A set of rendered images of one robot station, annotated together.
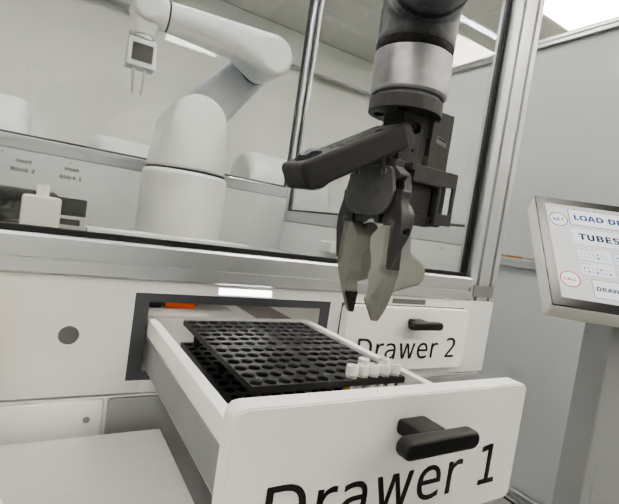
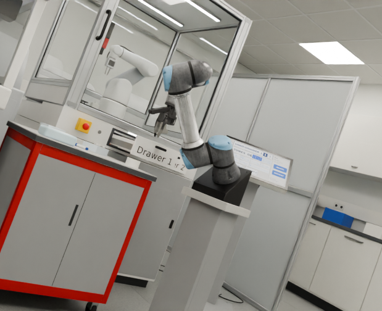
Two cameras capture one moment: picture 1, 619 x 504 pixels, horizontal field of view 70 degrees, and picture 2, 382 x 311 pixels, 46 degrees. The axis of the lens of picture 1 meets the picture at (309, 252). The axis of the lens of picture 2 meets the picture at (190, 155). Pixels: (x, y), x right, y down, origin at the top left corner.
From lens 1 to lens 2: 217 cm
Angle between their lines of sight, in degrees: 7
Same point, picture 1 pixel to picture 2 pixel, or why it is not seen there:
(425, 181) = (170, 116)
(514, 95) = (216, 102)
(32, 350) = (93, 132)
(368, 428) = (152, 145)
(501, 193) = (207, 129)
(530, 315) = not seen: hidden behind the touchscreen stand
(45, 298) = (97, 123)
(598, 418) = not seen: hidden behind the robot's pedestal
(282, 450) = (141, 142)
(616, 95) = (295, 107)
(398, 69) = (169, 99)
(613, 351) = not seen: hidden behind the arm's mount
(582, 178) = (278, 140)
